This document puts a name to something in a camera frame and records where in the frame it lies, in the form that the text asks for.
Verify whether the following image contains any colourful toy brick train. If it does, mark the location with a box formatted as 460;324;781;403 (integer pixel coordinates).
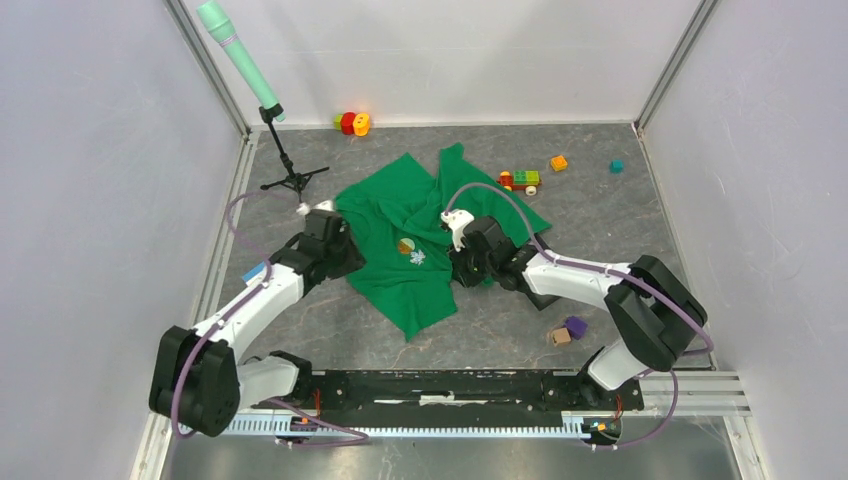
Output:
496;170;542;196

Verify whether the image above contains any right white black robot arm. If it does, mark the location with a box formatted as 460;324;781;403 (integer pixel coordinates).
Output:
441;210;708;408

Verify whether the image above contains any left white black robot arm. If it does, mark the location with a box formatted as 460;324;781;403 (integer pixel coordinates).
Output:
148;201;365;437

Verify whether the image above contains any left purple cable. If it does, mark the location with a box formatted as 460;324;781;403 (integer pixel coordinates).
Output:
169;190;372;450

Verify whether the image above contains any mint green microphone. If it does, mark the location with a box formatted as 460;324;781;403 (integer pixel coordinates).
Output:
196;1;285;123

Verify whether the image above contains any purple cube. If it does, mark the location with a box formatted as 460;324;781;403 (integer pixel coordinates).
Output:
563;316;588;340

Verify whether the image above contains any silver flower brooch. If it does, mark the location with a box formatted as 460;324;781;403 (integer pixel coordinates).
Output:
409;249;427;265

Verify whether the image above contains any purple cable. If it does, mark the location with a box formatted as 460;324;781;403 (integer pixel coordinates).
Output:
169;190;372;450
442;182;717;452

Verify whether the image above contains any black tripod stand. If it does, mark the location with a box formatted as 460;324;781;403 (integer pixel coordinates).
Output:
258;103;330;217

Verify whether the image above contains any wrist white camera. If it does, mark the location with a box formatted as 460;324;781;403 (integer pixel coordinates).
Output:
440;209;475;252
296;200;336;216

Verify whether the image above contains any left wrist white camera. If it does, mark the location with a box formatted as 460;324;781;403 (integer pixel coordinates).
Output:
296;200;336;216

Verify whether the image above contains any orange toy brick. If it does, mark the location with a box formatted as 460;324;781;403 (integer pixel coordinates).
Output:
549;155;568;172

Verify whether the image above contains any round orange green badge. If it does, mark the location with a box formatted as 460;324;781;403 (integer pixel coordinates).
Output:
396;238;416;255

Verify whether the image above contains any red green orange ring toy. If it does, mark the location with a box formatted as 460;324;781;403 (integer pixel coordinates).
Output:
333;111;372;137

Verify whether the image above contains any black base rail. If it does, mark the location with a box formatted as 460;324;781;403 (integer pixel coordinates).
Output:
284;369;645;428

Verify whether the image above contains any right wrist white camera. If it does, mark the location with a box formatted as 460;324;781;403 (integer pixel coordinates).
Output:
440;209;475;252

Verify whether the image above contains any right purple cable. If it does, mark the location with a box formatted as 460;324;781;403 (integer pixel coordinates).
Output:
442;182;717;452

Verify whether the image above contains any tan wooden cube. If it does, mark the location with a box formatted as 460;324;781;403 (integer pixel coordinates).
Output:
550;328;572;346

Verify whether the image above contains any green t-shirt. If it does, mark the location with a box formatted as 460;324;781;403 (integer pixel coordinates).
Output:
335;143;551;340

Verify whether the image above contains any blue white block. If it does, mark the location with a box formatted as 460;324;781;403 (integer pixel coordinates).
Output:
242;263;265;284

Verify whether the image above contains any teal cube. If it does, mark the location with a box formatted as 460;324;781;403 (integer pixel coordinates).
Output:
609;159;624;174

